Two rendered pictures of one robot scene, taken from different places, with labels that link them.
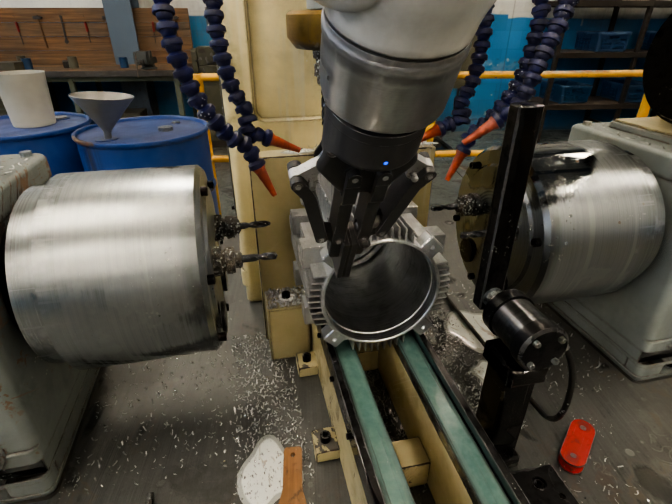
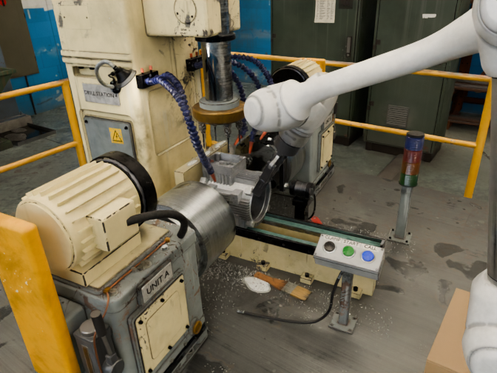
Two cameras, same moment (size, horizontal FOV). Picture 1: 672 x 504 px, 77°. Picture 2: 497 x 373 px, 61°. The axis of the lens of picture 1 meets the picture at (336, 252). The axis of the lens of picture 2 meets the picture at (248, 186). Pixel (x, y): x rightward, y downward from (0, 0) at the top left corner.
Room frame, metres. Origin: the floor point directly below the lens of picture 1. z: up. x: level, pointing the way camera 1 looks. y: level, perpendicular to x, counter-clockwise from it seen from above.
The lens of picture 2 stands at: (-0.35, 0.93, 1.72)
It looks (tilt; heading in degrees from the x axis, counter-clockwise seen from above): 27 degrees down; 311
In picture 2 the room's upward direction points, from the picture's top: 2 degrees counter-clockwise
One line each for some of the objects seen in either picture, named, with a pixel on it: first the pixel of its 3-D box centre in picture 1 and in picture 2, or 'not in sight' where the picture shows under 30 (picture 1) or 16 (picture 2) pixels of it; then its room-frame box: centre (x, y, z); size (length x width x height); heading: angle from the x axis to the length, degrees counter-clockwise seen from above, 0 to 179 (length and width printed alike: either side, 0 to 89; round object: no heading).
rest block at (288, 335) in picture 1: (287, 320); not in sight; (0.60, 0.08, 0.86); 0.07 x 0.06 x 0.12; 103
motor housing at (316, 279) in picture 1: (361, 257); (235, 195); (0.55, -0.04, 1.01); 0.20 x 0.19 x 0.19; 12
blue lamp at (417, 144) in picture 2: not in sight; (414, 141); (0.09, -0.45, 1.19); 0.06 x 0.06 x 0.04
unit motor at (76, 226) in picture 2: not in sight; (104, 265); (0.38, 0.57, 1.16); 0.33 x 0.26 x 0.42; 103
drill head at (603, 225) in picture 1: (560, 221); (273, 155); (0.63, -0.36, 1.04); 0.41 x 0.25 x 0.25; 103
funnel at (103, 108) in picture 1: (109, 123); not in sight; (1.88, 0.98, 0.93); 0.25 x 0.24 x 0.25; 4
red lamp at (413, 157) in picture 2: not in sight; (412, 154); (0.09, -0.45, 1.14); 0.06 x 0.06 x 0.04
